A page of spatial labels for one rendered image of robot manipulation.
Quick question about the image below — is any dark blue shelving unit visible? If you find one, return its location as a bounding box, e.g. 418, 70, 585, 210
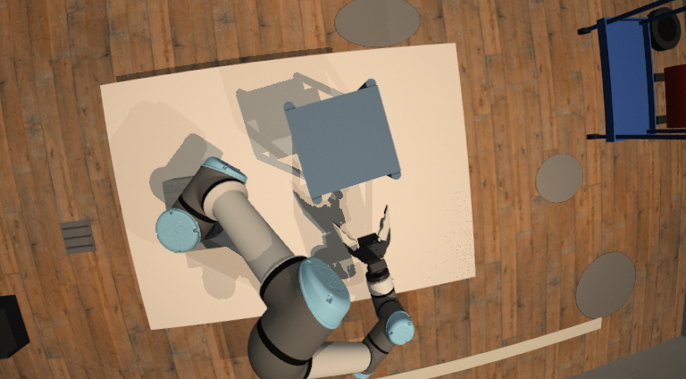
283, 79, 401, 205

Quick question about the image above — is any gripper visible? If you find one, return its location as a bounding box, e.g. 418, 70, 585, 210
332, 205, 390, 282

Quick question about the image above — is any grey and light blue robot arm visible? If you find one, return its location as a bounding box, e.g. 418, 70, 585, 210
155, 156, 414, 379

